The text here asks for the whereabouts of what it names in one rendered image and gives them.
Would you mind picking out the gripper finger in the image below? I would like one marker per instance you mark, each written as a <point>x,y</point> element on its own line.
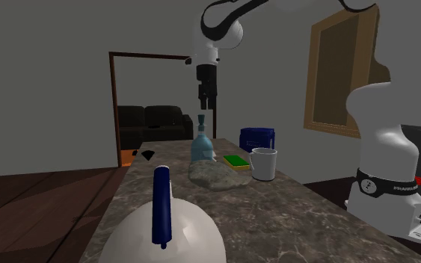
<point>203,102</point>
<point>212,102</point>

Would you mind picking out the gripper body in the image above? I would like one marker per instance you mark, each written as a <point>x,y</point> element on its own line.
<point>206,74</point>

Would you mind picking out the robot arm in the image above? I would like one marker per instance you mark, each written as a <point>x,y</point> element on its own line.
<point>390,145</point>

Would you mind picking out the blue glass bottle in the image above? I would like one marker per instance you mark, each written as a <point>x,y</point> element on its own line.
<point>201,145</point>

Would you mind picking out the black sofa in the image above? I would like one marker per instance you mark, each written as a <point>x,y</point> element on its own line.
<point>159,122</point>

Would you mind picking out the blue canister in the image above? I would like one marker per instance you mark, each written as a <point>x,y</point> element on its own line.
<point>255,136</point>

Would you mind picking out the green and yellow sponge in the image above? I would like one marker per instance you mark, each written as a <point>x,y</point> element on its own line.
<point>235,160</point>

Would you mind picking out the grey crumpled cloth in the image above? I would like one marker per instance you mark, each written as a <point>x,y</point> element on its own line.
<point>215,176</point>

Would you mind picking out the white mug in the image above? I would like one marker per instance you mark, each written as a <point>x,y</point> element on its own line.
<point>265,165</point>

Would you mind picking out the brown door frame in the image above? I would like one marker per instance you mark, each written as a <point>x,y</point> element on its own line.
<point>114,109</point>

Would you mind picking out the wooden framed wall picture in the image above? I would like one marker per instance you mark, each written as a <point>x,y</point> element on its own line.
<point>337,72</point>

